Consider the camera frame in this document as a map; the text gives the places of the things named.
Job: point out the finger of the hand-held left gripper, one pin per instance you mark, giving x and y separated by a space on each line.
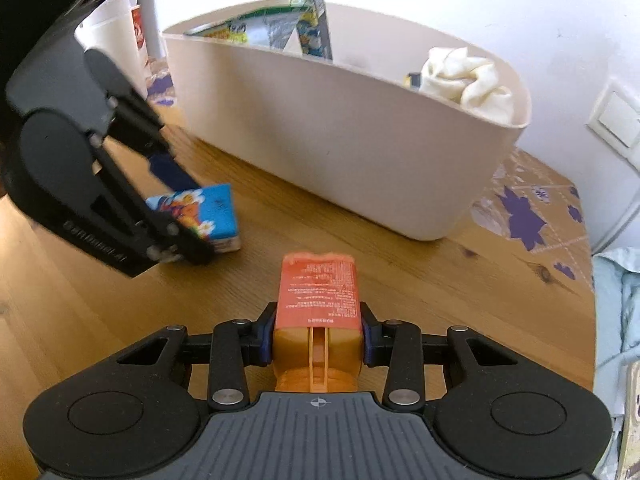
165 240
135 110

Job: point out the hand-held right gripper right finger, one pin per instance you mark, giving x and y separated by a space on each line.
370 340

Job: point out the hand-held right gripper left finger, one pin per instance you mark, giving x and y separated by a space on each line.
267 340

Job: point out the blue cartoon print carton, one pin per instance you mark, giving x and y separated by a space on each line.
215 210

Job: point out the beige plastic storage bin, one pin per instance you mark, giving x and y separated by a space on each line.
325 135

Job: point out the wooden desktop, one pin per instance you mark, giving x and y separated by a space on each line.
400 285

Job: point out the white paper cup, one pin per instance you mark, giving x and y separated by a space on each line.
112 35

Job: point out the red and white carton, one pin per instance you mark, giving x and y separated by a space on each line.
138 25

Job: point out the grey leaning board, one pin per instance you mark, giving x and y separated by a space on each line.
152 15

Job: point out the green cartoon snack packet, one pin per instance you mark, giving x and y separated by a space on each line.
235 30

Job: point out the tall blue cartoon box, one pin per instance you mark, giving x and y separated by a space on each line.
312 25

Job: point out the light blue quilted blanket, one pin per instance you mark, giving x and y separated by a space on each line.
617 310

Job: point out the cream white scrunchie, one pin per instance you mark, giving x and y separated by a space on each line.
460 80

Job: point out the white wall switch socket plate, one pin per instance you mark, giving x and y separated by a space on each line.
617 115

